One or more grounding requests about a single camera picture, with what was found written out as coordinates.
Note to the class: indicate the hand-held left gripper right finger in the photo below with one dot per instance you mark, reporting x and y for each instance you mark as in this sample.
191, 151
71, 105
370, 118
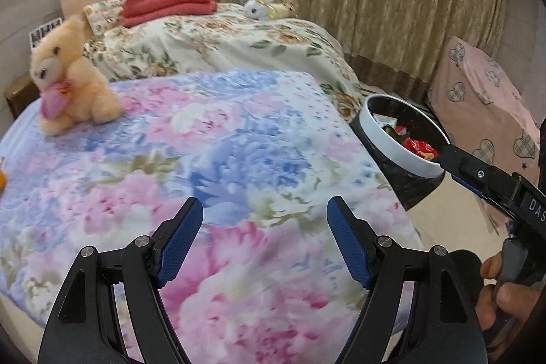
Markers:
347, 244

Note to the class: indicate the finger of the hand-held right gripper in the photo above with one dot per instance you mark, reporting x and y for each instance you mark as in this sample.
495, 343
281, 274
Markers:
490, 200
473, 168

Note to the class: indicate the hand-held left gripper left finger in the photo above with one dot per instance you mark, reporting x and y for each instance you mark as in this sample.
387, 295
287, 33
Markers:
179, 244

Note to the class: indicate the red snack wrapper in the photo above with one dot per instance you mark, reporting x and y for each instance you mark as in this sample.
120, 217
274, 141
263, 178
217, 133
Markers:
420, 148

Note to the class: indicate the black white-rimmed trash bin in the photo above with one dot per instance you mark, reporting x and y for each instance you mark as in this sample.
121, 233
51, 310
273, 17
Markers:
394, 157

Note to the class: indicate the green snack wrapper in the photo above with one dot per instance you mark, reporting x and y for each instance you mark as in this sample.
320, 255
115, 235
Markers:
389, 130

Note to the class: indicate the person's right hand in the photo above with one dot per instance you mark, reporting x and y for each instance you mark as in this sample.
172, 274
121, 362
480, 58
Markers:
512, 300

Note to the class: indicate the pink heart-print cloth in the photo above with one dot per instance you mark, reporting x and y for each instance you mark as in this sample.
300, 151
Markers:
477, 91

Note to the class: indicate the pink blue floral blanket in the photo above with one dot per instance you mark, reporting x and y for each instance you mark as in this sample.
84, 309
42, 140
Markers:
234, 159

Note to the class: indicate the beige teddy bear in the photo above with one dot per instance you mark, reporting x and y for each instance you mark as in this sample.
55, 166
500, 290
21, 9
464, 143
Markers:
81, 91

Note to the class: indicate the cream floral duvet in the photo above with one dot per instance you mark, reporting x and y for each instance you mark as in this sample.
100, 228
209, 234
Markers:
234, 40

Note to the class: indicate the dark wooden nightstand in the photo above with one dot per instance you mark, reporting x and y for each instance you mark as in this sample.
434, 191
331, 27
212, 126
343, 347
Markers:
19, 95

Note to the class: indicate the folded red blanket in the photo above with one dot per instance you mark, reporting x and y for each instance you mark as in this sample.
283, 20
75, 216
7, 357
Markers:
170, 3

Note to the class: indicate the yellow plush toy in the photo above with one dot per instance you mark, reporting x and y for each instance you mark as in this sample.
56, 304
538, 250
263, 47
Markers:
281, 10

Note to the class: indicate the cream floral pillow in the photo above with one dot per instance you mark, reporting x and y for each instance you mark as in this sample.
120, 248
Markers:
102, 12

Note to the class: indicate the white rabbit plush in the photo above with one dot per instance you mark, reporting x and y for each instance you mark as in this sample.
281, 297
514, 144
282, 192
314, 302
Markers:
256, 8

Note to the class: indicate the black white photo strip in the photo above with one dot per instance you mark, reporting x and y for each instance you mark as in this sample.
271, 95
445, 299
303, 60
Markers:
45, 32

